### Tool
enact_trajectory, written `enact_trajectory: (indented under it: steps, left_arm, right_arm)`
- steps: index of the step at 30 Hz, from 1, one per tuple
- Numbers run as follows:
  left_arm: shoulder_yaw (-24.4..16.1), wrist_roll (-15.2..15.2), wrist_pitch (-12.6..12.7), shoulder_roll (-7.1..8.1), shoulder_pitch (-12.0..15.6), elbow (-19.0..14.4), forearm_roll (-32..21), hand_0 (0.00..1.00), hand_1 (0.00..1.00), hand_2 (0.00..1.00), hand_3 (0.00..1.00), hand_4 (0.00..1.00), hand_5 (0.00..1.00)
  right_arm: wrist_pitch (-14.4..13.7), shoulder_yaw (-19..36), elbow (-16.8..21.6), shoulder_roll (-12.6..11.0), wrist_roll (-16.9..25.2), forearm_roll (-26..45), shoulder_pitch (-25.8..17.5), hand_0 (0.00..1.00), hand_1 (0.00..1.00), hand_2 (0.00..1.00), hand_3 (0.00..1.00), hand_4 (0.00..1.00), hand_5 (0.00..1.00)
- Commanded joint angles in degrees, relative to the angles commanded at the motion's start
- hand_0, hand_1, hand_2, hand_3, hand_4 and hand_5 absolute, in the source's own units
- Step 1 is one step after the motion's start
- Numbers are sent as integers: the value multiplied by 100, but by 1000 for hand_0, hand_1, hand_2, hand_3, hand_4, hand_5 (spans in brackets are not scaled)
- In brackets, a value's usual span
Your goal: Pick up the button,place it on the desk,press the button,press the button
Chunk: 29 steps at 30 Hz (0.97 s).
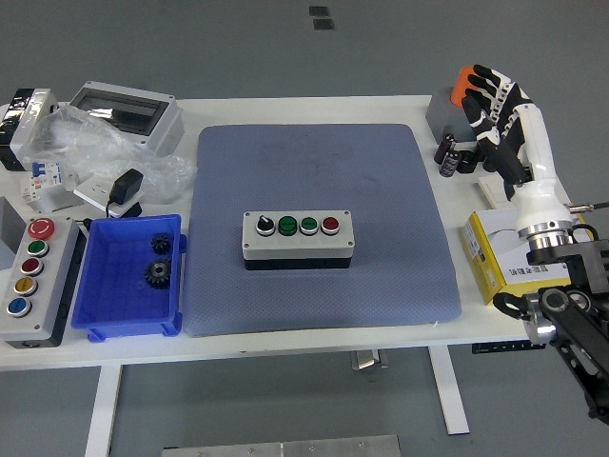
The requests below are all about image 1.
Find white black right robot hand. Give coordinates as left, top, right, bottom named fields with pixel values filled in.
left=460, top=64, right=574, bottom=234

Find grey four-button control box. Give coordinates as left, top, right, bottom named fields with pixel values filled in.
left=241, top=209, right=355, bottom=271

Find black desk height controller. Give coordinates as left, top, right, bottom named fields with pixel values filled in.
left=472, top=340, right=543, bottom=354

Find grey five-button control box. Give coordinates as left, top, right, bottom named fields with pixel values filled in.
left=0, top=216, right=88, bottom=349

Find short black capacitor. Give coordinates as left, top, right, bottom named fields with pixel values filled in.
left=456, top=149, right=479, bottom=174

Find orange cylinder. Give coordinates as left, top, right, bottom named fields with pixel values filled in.
left=450, top=66, right=477, bottom=109

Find yellow white cardboard box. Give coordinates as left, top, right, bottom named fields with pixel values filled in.
left=459, top=209, right=596, bottom=306

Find white table leg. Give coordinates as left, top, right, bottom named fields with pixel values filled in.
left=84, top=365, right=124, bottom=457
left=427, top=346, right=471, bottom=435

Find blue-grey table mat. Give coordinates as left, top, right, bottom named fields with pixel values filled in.
left=183, top=123, right=462, bottom=338

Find grey metal plate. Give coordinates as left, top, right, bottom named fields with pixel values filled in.
left=161, top=434, right=401, bottom=457

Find large black bevel gear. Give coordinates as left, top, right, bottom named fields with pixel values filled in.
left=144, top=258, right=173, bottom=289

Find black power adapter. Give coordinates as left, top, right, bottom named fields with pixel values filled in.
left=105, top=168, right=145, bottom=219

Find clear plastic bag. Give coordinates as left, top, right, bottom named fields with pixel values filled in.
left=21, top=103, right=197, bottom=204

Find blue plastic bin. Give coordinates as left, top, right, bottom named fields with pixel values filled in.
left=70, top=213, right=187, bottom=343

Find white power socket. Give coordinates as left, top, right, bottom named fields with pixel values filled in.
left=73, top=175, right=144, bottom=218

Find white blue circuit breaker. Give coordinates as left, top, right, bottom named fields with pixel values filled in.
left=19, top=160, right=66, bottom=204

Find white black electrical device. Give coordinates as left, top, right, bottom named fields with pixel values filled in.
left=0, top=88, right=59, bottom=171

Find plain grey box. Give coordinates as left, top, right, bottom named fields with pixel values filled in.
left=0, top=197, right=28, bottom=272

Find white wall switch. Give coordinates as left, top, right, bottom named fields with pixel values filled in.
left=477, top=173, right=520, bottom=210

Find grey switch base box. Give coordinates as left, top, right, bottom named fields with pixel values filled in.
left=424, top=88, right=481, bottom=144

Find metal table bracket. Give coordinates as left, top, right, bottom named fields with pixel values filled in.
left=350, top=349, right=389, bottom=371

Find grey enclosure with clear lid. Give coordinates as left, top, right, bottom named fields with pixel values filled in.
left=69, top=80, right=186, bottom=158

